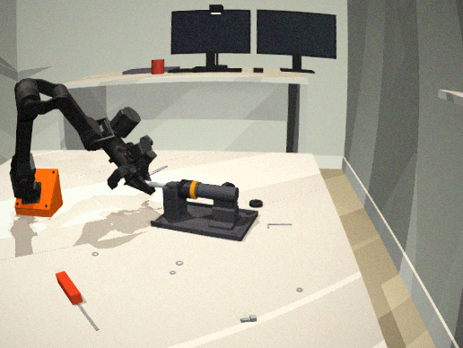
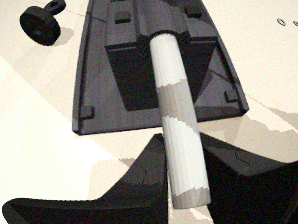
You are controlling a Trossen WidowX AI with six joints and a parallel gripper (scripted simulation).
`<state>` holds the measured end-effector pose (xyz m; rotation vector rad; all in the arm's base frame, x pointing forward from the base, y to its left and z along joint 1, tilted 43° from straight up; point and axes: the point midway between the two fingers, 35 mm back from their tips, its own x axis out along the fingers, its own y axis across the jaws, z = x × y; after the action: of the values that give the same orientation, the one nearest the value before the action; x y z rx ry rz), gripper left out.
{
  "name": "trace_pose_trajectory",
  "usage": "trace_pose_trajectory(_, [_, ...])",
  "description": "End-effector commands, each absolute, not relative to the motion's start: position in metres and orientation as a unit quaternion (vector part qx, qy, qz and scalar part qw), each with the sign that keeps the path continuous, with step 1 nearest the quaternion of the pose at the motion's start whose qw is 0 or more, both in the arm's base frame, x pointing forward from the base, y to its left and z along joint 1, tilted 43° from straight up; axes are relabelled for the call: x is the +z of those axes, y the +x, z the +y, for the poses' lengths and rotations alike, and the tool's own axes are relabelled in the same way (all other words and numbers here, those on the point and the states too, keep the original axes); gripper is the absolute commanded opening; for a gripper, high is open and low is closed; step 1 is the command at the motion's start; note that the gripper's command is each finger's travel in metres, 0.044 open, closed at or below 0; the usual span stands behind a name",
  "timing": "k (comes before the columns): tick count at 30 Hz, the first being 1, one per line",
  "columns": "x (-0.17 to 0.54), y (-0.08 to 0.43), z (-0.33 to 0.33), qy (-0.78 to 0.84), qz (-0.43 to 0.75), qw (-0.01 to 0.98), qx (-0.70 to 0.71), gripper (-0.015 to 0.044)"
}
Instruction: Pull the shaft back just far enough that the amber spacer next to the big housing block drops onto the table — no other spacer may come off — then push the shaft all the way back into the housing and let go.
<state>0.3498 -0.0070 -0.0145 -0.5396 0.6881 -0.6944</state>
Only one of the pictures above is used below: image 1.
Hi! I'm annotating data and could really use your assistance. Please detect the dark grey bolt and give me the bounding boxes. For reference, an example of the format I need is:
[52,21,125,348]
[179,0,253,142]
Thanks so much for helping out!
[240,315,257,323]

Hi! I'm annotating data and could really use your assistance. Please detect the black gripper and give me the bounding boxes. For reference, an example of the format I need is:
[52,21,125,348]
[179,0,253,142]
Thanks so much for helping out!
[107,141,157,196]

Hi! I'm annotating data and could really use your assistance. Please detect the red-handled screwdriver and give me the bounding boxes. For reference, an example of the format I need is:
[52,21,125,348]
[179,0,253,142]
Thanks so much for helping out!
[56,271,100,331]

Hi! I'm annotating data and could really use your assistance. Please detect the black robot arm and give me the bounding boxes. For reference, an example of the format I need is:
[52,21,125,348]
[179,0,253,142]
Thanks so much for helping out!
[9,78,153,204]

